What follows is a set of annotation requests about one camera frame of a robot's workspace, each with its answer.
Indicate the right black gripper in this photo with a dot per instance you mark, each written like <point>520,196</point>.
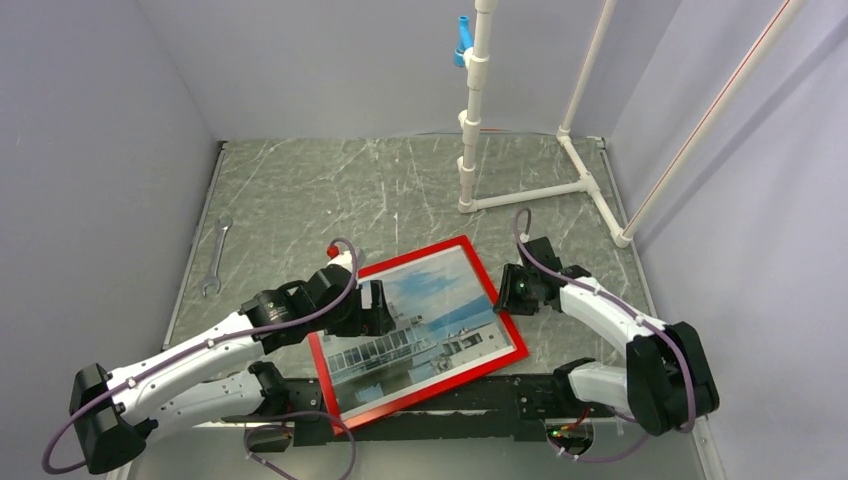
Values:
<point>508,301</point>

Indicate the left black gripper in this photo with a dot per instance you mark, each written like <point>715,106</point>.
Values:
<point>374,321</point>

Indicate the building and sky photo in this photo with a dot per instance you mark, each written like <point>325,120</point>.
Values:
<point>446,334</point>

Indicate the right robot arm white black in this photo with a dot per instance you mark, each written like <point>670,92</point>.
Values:
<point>666,382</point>

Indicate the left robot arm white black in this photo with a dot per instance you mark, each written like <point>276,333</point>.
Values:
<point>220,372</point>

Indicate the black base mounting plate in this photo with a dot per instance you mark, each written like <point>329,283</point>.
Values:
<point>522,407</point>

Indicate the silver open-end wrench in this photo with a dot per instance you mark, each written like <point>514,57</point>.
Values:
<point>211,284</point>

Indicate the white PVC pipe stand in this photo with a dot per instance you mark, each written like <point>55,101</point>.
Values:
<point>477,59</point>

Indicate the blue pipe fitting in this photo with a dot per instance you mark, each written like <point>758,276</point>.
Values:
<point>464,41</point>

